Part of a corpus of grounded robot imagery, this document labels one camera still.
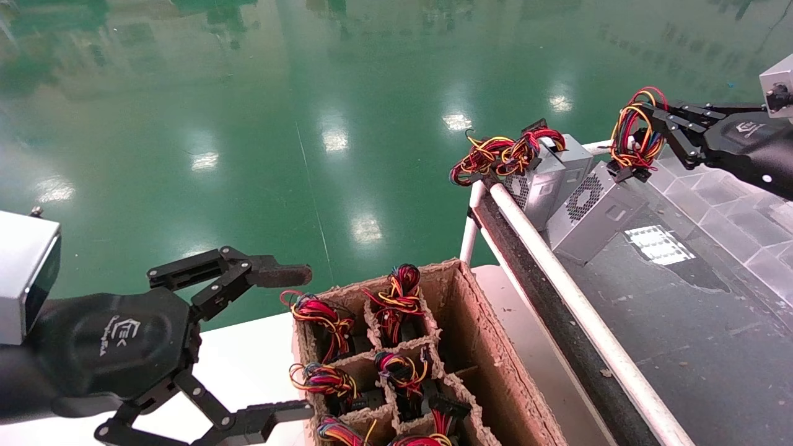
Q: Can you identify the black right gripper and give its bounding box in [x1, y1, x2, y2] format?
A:
[640, 101, 793, 201]

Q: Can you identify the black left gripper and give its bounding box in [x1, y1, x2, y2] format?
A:
[28, 246, 315, 446]

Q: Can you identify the carried grey power supply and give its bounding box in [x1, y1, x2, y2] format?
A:
[548, 85, 670, 266]

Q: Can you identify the clear acrylic divider tray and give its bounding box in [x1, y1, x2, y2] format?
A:
[647, 144, 793, 305]

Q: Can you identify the brown cardboard divider box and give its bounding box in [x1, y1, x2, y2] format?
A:
[292, 259, 567, 446]

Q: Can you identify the white pipe leg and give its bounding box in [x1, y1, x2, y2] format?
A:
[459, 180, 488, 265]

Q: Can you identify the power supply with coloured wires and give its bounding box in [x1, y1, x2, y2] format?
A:
[279, 289, 357, 364]
[363, 264, 429, 345]
[390, 393, 473, 446]
[317, 416, 379, 446]
[289, 362, 362, 413]
[375, 351, 432, 417]

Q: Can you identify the grey power supply with wires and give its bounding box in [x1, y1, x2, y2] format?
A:
[450, 136, 568, 232]

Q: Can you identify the long white pipe rail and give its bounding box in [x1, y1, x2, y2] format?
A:
[488, 183, 696, 446]

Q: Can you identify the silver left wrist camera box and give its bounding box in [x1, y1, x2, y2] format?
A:
[0, 209, 62, 346]

